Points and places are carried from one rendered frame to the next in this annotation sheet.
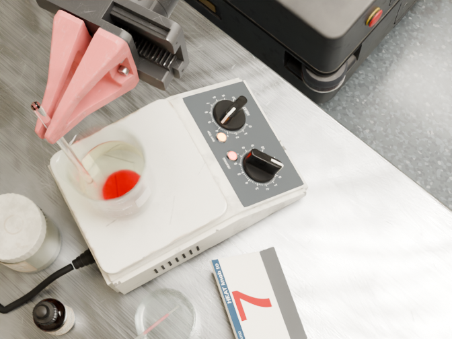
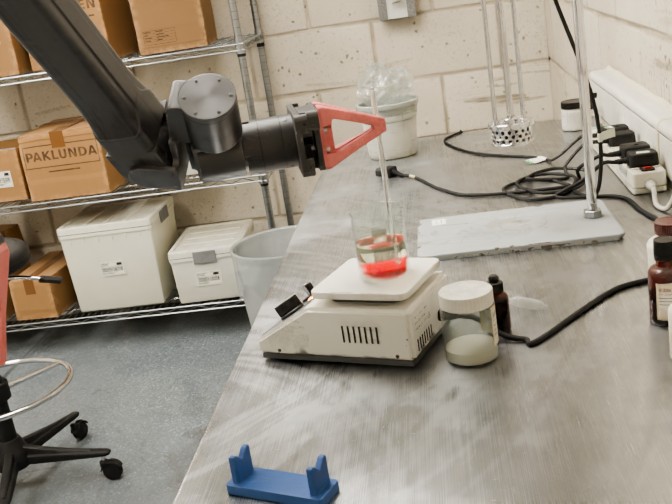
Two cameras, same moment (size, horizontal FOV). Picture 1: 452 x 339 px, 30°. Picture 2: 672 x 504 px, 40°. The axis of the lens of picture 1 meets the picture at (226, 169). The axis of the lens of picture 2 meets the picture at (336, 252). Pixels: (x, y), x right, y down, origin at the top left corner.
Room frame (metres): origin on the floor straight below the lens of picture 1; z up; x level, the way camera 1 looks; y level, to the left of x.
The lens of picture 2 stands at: (0.90, 0.82, 1.18)
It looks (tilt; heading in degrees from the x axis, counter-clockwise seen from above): 17 degrees down; 229
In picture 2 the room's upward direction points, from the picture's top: 9 degrees counter-clockwise
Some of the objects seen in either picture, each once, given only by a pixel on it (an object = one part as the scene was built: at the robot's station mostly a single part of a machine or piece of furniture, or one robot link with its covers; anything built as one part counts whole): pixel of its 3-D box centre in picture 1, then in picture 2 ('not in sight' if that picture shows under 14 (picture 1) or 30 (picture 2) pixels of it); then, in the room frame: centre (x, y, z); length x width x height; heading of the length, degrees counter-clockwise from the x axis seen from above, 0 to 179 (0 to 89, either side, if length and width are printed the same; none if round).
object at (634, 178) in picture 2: not in sight; (624, 155); (-0.61, -0.07, 0.77); 0.40 x 0.06 x 0.04; 41
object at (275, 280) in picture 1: (259, 300); not in sight; (0.09, -0.01, 0.77); 0.09 x 0.06 x 0.04; 11
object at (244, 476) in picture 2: not in sight; (279, 474); (0.48, 0.22, 0.77); 0.10 x 0.03 x 0.04; 108
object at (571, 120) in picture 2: not in sight; (575, 114); (-0.91, -0.36, 0.78); 0.06 x 0.06 x 0.06
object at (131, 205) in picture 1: (110, 175); (382, 244); (0.19, 0.09, 0.88); 0.07 x 0.06 x 0.08; 88
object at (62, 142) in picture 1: (69, 153); (384, 177); (0.19, 0.11, 0.95); 0.01 x 0.01 x 0.20
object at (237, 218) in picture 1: (169, 183); (361, 312); (0.20, 0.05, 0.79); 0.22 x 0.13 x 0.08; 110
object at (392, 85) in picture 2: not in sight; (387, 108); (-0.62, -0.65, 0.86); 0.14 x 0.14 x 0.21
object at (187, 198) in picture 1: (138, 184); (376, 277); (0.19, 0.08, 0.83); 0.12 x 0.12 x 0.01; 20
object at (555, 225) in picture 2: not in sight; (514, 228); (-0.22, -0.04, 0.76); 0.30 x 0.20 x 0.01; 131
